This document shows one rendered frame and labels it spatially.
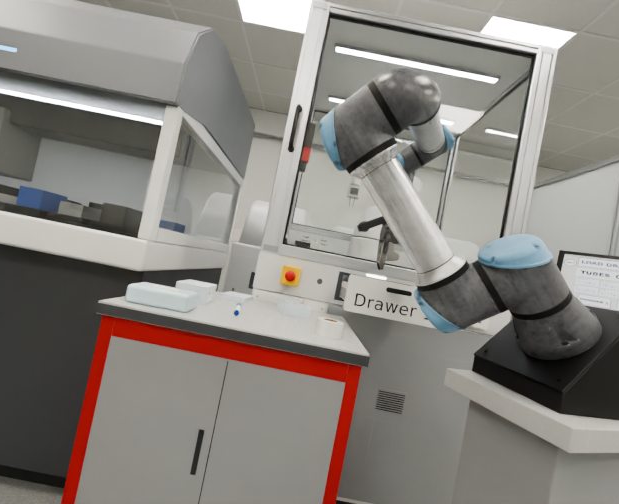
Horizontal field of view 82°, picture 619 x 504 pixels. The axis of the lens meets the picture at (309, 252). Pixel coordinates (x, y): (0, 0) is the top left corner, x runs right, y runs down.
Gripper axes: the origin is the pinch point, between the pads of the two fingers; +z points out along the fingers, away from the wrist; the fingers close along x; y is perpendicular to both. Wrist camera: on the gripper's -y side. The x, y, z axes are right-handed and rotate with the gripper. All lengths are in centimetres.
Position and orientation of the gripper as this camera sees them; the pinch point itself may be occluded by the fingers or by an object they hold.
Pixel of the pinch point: (378, 265)
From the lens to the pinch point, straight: 119.5
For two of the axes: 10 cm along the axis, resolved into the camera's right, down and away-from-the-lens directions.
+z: -2.0, 9.8, -0.4
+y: 9.8, 2.0, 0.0
